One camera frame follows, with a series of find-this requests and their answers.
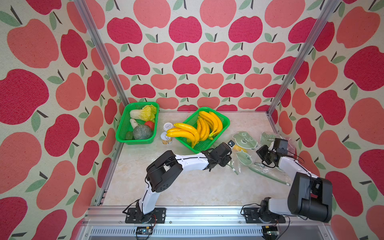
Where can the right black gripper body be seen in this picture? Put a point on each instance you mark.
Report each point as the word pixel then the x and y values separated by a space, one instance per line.
pixel 265 154

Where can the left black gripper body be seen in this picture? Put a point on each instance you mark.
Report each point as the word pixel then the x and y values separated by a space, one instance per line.
pixel 224 161

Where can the yellow banana bunch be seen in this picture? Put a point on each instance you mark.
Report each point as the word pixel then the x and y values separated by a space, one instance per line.
pixel 214 123
pixel 182 130

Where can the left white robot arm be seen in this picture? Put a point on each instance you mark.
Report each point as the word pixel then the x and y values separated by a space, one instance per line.
pixel 165 169

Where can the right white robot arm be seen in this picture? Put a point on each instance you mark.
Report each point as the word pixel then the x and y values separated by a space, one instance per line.
pixel 310 196

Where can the empty green plastic basket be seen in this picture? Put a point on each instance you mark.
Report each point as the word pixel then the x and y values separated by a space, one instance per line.
pixel 192 120

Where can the pull-tab tin can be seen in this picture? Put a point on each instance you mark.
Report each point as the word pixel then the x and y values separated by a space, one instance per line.
pixel 165 139

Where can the white lidded cup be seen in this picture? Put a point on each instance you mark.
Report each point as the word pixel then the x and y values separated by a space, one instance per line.
pixel 168 126

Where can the red tomato toy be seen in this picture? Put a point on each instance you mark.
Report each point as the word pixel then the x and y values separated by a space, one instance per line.
pixel 150 124

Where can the green netted melon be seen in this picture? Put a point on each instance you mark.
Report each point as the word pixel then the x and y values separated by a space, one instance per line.
pixel 142 132

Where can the napa cabbage toy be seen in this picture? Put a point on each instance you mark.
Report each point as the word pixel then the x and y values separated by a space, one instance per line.
pixel 147 113

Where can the white mushroom toy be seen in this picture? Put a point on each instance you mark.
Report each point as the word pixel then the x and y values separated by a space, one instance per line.
pixel 133 123

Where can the green pepper toy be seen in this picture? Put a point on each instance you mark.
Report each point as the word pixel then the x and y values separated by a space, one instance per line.
pixel 129 136

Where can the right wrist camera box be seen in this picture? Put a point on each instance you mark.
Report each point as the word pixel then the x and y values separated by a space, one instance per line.
pixel 280 147

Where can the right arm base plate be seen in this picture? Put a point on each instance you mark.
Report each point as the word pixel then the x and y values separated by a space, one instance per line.
pixel 258 215

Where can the front aluminium rail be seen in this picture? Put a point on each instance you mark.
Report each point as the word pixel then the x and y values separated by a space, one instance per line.
pixel 198 223

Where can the right aluminium frame post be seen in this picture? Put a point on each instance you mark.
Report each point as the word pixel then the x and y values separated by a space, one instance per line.
pixel 319 25

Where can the aluminium frame post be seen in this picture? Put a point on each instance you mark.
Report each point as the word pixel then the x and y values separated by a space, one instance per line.
pixel 102 50
pixel 319 25

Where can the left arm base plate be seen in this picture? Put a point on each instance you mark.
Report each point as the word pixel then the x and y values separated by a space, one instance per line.
pixel 135 216

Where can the left aluminium frame post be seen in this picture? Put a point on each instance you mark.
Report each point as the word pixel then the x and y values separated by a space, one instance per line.
pixel 102 50

